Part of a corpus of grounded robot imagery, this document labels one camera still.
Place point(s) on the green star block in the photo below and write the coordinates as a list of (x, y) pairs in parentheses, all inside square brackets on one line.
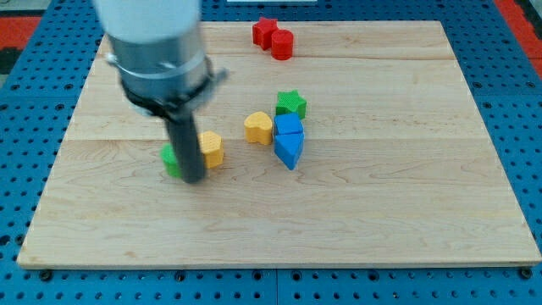
[(291, 102)]

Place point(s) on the blue cube block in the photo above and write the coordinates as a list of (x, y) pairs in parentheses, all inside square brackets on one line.
[(285, 124)]

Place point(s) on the light wooden board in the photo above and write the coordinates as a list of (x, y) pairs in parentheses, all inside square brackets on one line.
[(397, 169)]

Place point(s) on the green round block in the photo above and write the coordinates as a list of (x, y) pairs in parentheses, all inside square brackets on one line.
[(169, 161)]

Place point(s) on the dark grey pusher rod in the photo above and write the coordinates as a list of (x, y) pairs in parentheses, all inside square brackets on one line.
[(183, 137)]

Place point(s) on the yellow heart block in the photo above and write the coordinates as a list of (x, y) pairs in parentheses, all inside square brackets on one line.
[(258, 128)]

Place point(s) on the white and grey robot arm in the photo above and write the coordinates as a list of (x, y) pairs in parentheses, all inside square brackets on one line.
[(164, 70)]

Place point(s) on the red star block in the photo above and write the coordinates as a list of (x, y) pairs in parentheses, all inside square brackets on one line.
[(262, 32)]

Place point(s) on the yellow hexagon block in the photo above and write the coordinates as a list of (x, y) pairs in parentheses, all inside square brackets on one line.
[(212, 148)]

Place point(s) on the red cylinder block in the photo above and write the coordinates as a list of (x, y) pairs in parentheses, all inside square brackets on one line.
[(282, 42)]

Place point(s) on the blue triangle block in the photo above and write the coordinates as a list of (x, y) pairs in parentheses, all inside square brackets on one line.
[(288, 148)]

